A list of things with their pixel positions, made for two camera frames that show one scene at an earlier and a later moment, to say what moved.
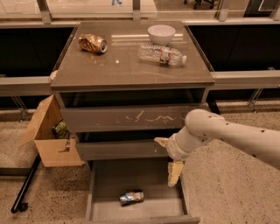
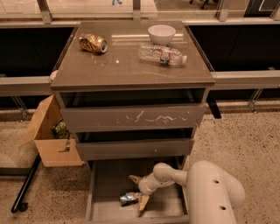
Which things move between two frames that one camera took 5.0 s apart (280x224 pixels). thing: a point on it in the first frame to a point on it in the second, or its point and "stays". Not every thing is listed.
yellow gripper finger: x=174 y=169 to x=143 y=201
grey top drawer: x=146 y=118 stays
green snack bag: x=60 y=129 stays
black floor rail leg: x=17 y=205 stays
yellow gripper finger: x=162 y=140 to x=135 y=178
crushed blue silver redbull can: x=129 y=197 stays
